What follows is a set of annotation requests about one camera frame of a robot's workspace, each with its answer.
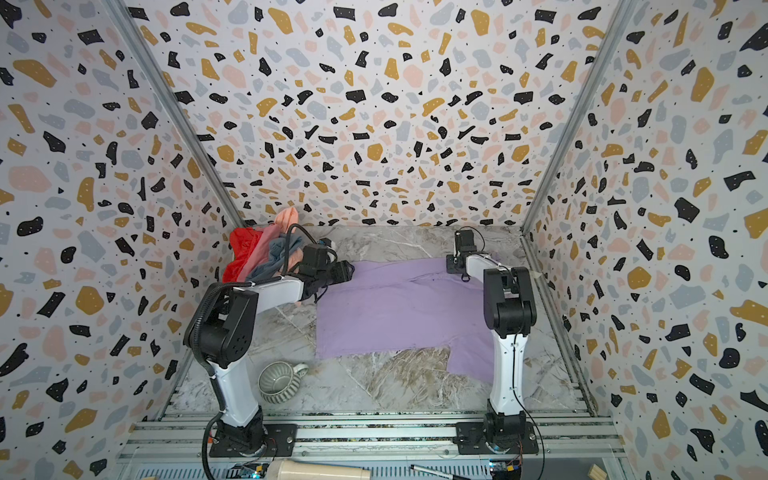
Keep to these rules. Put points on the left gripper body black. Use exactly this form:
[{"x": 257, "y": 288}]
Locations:
[{"x": 331, "y": 275}]

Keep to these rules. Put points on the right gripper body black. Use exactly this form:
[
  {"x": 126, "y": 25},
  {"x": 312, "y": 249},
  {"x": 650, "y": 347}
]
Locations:
[{"x": 456, "y": 262}]

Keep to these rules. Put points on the salmon t shirt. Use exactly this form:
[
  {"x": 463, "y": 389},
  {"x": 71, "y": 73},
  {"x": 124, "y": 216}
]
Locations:
[{"x": 284, "y": 219}]

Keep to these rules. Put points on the lilac t shirt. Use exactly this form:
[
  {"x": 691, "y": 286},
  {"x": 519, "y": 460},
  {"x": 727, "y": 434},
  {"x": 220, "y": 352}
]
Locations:
[{"x": 407, "y": 305}]

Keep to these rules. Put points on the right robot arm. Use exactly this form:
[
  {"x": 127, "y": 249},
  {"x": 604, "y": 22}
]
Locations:
[{"x": 509, "y": 310}]

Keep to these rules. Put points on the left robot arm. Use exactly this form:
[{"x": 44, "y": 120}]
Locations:
[{"x": 221, "y": 332}]

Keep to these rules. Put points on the grey blue t shirt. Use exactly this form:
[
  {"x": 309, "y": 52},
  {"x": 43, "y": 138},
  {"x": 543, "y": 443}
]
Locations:
[{"x": 279, "y": 254}]

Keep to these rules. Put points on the pink t shirt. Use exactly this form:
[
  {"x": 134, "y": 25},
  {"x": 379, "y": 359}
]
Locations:
[{"x": 260, "y": 253}]

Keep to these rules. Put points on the red t shirt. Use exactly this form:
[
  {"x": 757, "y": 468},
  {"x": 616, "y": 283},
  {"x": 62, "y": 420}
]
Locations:
[{"x": 243, "y": 241}]

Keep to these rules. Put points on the grey ribbed ceramic mug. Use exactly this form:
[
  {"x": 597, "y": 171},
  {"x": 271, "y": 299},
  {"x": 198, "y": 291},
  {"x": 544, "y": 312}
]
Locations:
[{"x": 280, "y": 381}]

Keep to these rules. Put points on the beige cylinder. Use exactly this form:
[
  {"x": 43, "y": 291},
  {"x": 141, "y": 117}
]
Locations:
[{"x": 286, "y": 469}]

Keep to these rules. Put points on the green circuit board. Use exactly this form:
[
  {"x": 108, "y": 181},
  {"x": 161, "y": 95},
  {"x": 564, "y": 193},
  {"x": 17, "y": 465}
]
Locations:
[{"x": 249, "y": 470}]

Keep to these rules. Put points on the black pen tool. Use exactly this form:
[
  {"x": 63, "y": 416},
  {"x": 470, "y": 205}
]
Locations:
[{"x": 434, "y": 472}]

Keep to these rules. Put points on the small wooden block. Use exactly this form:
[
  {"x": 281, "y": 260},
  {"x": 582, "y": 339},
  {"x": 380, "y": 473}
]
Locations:
[{"x": 597, "y": 473}]

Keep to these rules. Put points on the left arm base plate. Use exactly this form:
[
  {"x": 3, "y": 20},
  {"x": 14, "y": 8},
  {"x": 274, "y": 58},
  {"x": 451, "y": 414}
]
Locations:
[{"x": 271, "y": 440}]

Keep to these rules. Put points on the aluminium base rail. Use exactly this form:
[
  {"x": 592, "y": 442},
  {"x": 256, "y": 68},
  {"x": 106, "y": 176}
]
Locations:
[{"x": 440, "y": 436}]

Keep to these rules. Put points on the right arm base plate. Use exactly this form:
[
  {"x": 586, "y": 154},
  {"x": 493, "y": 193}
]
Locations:
[{"x": 474, "y": 438}]

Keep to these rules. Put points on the left corner aluminium post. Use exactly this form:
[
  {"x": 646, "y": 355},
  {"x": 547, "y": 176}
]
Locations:
[{"x": 121, "y": 18}]

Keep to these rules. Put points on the corner aluminium post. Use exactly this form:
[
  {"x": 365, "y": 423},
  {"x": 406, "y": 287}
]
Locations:
[
  {"x": 616, "y": 27},
  {"x": 121, "y": 18}
]

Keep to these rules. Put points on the right corner aluminium post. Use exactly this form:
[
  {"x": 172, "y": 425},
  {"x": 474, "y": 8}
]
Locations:
[{"x": 616, "y": 27}]

